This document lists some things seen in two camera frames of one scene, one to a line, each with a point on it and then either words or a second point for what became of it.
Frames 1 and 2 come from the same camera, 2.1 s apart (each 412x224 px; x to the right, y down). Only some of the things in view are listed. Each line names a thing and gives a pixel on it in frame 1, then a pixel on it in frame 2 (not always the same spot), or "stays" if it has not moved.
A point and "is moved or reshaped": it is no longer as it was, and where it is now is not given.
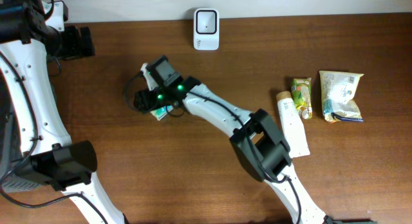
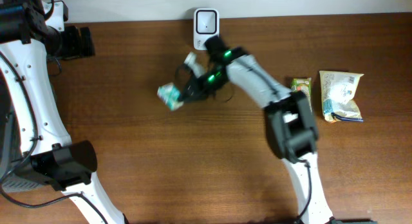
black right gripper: [145, 99] to [192, 89]
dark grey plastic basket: [10, 149] stays
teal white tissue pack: [161, 112] is moved or reshaped
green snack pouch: [300, 90] stays
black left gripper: [78, 48] stays
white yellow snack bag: [338, 89] stays
